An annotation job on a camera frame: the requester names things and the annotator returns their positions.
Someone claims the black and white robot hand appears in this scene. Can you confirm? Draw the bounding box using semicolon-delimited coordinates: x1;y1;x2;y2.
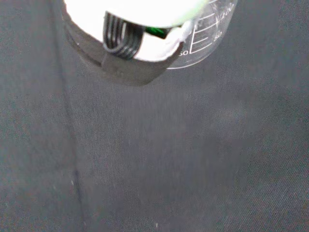
61;0;211;87

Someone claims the black bench cloth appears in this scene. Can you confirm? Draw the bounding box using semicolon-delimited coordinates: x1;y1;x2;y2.
0;0;309;232

